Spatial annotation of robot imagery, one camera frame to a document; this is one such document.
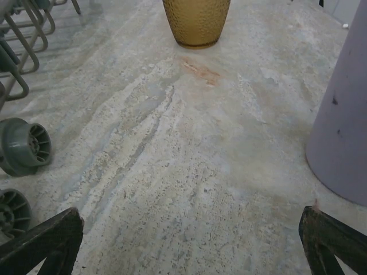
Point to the lavender plastic cup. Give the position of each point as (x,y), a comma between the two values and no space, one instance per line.
(344,114)

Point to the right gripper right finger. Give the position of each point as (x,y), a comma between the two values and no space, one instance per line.
(321,229)

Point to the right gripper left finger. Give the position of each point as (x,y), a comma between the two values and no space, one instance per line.
(57,235)

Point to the amber textured plastic cup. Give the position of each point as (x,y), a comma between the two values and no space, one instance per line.
(198,23)

